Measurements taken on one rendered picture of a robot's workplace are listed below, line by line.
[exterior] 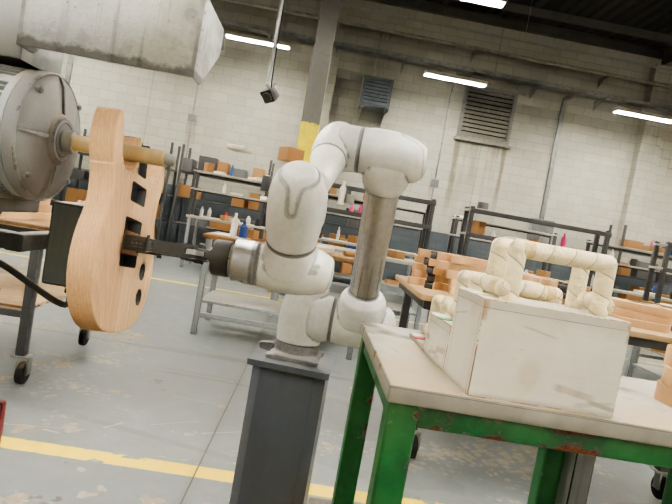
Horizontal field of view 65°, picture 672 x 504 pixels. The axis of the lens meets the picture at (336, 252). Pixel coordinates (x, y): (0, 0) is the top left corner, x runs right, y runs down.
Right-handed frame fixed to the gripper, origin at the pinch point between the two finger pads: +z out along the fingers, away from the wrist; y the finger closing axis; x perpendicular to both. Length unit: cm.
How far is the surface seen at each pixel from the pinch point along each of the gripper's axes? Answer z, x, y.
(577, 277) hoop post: -88, 7, -12
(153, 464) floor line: 18, -89, 134
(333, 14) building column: -10, 405, 633
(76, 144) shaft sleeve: 12.5, 17.2, -5.8
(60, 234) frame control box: 22.8, 0.2, 17.3
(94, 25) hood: 5.8, 34.4, -22.4
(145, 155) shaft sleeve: -1.0, 17.4, -5.8
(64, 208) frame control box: 22.7, 6.4, 16.4
